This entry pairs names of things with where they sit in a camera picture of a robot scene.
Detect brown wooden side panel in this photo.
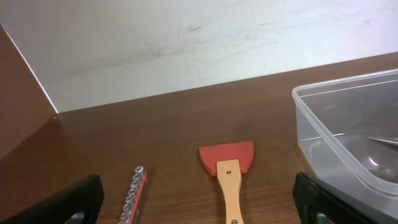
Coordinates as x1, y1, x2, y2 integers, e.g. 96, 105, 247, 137
1, 27, 56, 157

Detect clear plastic container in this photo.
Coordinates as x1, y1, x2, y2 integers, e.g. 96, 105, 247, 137
292, 69, 397, 217

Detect socket bit rail orange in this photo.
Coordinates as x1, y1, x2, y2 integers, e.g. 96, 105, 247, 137
119, 166, 148, 224

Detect orange scraper wooden handle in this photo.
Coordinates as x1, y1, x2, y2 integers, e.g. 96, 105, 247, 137
199, 141, 255, 224

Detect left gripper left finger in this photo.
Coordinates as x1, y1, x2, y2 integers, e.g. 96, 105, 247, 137
2, 174, 104, 224

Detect orange black long-nose pliers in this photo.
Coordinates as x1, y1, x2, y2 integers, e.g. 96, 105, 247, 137
368, 137, 398, 146

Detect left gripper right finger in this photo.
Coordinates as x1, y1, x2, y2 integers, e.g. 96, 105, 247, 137
292, 172, 397, 224

